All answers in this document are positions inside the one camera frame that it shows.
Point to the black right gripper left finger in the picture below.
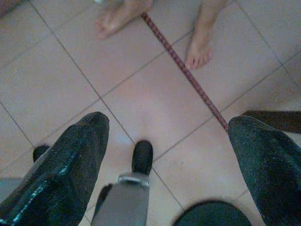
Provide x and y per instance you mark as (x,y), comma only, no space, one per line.
(58,169)

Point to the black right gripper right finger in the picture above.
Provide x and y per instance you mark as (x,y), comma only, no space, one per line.
(270,169)

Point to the dark brown wooden bar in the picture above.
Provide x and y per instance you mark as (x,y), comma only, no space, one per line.
(277,121)

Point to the black rounded robot body part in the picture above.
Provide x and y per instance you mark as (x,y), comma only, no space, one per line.
(211,214)

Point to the grey robot right leg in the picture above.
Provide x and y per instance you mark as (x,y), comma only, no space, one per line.
(124,204)

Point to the person's bare left foot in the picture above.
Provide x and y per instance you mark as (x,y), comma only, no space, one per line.
(200,47)

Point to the person's bare foot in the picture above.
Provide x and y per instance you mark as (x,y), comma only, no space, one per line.
(200,47)
(117,16)

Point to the person's bare right foot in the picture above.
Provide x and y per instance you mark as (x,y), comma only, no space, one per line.
(117,16)

